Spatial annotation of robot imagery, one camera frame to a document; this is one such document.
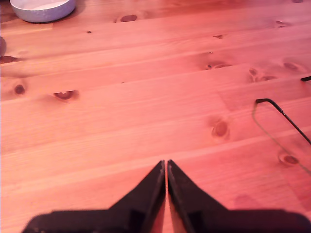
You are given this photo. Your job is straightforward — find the lilac grey shallow bowl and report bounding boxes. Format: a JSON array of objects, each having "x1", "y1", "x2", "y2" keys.
[{"x1": 10, "y1": 0, "x2": 77, "y2": 24}]

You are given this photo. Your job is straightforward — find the black thin-framed glasses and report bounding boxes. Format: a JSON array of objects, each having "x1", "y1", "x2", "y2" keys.
[{"x1": 251, "y1": 75, "x2": 311, "y2": 175}]

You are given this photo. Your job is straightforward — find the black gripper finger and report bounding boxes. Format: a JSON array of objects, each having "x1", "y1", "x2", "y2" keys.
[
  {"x1": 109, "y1": 160, "x2": 167, "y2": 233},
  {"x1": 167, "y1": 159, "x2": 228, "y2": 233}
]

